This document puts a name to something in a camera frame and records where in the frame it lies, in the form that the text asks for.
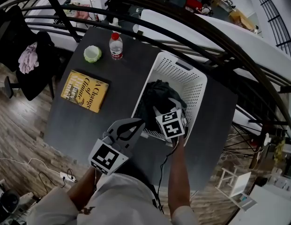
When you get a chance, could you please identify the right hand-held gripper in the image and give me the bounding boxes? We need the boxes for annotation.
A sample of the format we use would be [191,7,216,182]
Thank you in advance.
[152,98,188,140]

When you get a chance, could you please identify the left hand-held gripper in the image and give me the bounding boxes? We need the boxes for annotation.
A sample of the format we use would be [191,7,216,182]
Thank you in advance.
[88,118,146,176]

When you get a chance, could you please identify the grey clothes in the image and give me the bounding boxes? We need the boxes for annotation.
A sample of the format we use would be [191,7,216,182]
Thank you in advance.
[134,79,187,135]

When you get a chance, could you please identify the white perforated laundry basket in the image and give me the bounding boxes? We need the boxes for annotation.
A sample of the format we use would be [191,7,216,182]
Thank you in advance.
[131,51,208,148]

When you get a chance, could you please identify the person's right forearm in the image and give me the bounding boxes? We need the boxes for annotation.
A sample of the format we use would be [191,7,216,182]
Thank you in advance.
[167,136,191,216]

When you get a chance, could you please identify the person's left forearm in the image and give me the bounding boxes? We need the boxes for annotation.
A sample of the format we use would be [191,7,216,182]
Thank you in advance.
[67,166,99,212]

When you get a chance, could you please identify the cardboard box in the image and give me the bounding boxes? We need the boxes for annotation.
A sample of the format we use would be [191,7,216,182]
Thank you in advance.
[229,8,256,30]

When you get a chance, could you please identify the yellow book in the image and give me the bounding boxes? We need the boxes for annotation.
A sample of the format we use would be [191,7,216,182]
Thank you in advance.
[60,69,110,114]

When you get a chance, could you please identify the person's white shirt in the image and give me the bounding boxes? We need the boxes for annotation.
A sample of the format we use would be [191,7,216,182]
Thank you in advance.
[28,172,198,225]

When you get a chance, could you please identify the white power strip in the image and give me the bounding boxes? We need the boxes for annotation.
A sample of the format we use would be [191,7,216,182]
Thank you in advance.
[60,171,77,183]

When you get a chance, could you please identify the plastic water bottle red cap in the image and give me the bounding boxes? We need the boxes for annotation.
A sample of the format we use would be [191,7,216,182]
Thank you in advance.
[109,32,124,60]

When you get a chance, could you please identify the green cabbage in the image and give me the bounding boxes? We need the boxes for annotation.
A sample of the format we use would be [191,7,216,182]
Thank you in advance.
[83,45,103,64]

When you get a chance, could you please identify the black curved railing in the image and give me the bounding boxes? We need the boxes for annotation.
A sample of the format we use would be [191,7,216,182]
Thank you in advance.
[0,0,291,150]

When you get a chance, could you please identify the black office chair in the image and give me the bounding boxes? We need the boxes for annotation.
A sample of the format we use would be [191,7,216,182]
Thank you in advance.
[0,5,62,102]

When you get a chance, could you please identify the white stool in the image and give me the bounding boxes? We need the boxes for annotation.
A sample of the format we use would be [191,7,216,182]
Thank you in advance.
[215,167,258,211]

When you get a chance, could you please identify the black window grille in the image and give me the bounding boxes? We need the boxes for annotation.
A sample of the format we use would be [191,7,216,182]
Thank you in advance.
[254,0,291,56]

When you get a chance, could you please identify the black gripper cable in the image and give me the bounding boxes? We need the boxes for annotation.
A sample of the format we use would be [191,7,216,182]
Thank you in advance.
[158,142,180,211]

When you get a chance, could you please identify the black floor cable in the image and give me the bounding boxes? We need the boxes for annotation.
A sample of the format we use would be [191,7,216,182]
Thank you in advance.
[38,168,76,190]

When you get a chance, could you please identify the white floor cable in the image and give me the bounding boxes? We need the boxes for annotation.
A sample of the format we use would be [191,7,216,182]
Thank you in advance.
[0,155,62,174]

